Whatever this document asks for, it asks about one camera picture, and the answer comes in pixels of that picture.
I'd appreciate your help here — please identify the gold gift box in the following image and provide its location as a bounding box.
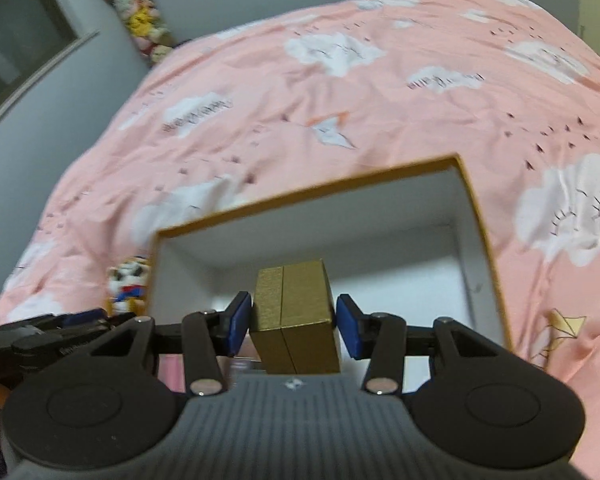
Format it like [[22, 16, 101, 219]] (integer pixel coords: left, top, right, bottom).
[[249, 260, 341, 375]]

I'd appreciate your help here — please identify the red panda plush toy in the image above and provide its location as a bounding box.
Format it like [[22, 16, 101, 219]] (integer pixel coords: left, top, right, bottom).
[[107, 256, 150, 315]]

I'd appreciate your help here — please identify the pink pouch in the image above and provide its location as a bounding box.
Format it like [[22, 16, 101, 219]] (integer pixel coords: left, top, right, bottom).
[[157, 354, 187, 393]]

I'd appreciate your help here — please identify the orange cardboard box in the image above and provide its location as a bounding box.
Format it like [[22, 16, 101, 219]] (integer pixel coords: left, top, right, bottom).
[[147, 154, 514, 391]]

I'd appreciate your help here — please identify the pink cloud-print duvet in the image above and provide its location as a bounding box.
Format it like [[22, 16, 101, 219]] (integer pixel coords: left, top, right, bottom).
[[0, 0, 600, 479]]

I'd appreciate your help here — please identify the dark window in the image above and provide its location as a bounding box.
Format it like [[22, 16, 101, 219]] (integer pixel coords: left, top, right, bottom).
[[0, 0, 97, 121]]

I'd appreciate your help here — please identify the stack of plush toys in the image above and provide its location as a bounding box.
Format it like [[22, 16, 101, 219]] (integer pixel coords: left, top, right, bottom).
[[105, 0, 175, 66]]

